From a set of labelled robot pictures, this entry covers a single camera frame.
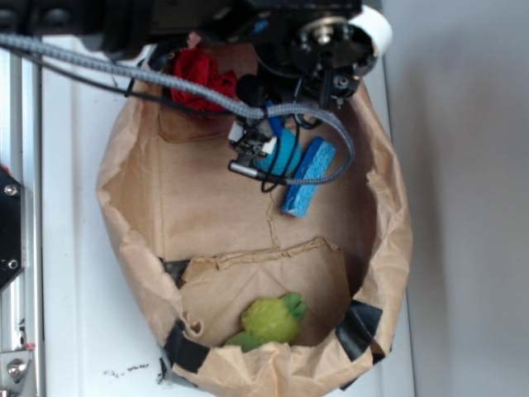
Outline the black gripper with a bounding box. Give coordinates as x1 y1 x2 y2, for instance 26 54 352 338
1 1 380 100

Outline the red paper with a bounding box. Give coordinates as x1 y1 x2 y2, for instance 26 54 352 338
170 48 238 120

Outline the green crumpled paper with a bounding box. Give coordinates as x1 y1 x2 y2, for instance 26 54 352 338
224 292 307 352

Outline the white paper roll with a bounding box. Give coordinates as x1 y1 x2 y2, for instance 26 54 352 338
349 6 393 56

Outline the blue sponge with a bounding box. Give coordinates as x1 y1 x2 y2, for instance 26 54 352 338
281 136 336 218

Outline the brown paper bag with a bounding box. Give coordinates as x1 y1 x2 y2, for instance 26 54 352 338
97 86 412 396

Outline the black tape right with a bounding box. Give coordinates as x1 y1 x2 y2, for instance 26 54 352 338
335 300 383 361

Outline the black tape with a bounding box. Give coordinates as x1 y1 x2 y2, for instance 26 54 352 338
335 300 383 361
159 319 212 389

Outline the black tape front left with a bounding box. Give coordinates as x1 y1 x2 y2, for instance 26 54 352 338
159 319 212 389

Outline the grey braided cable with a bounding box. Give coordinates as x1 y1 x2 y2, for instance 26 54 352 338
0 33 356 186

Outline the aluminium frame rail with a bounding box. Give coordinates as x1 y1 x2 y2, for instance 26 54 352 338
1 50 45 396

